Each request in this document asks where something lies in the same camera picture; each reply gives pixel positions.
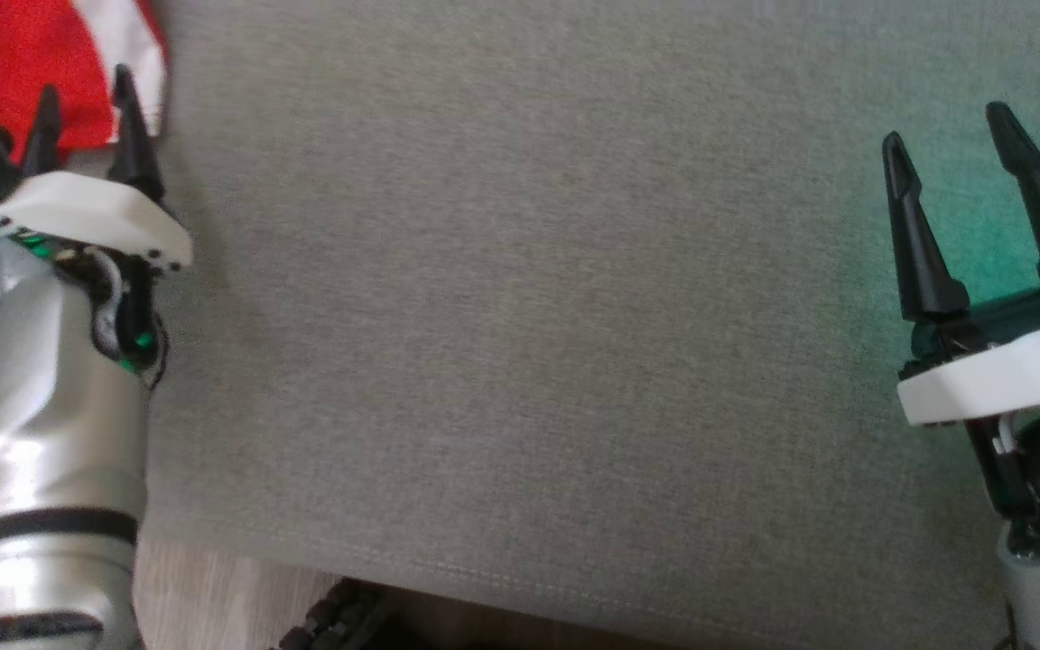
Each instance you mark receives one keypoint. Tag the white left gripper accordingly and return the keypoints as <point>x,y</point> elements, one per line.
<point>87,212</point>

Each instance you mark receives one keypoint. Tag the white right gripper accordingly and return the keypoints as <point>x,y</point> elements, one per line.
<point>1007,379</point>

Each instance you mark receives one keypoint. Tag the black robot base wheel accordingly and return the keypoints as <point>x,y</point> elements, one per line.
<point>335,618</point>

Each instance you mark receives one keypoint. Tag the red shorts with white stripe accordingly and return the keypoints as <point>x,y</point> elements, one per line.
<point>32,63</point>

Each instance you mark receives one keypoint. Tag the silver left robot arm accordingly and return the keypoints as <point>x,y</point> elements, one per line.
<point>51,433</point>

